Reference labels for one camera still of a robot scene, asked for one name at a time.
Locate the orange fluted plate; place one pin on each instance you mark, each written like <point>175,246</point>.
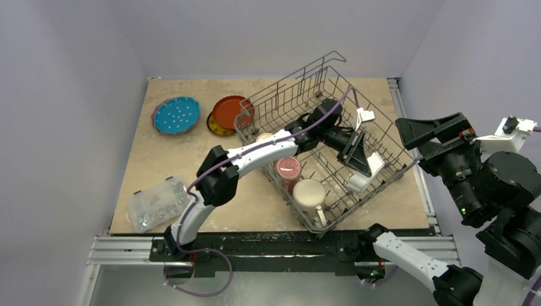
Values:
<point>231,111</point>

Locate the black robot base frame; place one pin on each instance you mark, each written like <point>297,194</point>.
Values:
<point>342,253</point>

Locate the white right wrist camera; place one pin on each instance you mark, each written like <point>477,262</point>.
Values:
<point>510,135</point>

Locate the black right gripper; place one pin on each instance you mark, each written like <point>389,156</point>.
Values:
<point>442,138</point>

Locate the aluminium rail right side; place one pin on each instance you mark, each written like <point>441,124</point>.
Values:
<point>449,251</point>

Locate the yellow plate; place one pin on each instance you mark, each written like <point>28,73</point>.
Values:
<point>216,129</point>

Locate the blue polka dot plate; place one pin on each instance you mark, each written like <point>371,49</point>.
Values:
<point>176,116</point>

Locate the clear plastic screw box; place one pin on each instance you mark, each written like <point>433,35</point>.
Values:
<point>158,204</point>

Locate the green interior mushroom mug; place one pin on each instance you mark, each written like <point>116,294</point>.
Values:
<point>309,196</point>

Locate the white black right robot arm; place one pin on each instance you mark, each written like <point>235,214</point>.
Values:
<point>493,187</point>

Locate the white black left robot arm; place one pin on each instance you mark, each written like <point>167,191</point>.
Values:
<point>219,174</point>

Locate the tall cream seahorse cup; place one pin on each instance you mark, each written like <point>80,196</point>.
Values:
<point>263,136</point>

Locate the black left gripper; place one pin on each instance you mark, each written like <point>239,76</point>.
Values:
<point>357,158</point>

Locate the aluminium rail front left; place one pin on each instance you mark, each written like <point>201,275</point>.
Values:
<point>120,251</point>

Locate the grey wire dish rack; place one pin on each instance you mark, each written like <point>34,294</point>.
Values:
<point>301,92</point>

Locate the aluminium rail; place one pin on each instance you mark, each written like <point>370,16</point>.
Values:
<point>449,251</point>
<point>120,251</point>

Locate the pink ghost pattern mug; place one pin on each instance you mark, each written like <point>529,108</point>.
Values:
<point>290,171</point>

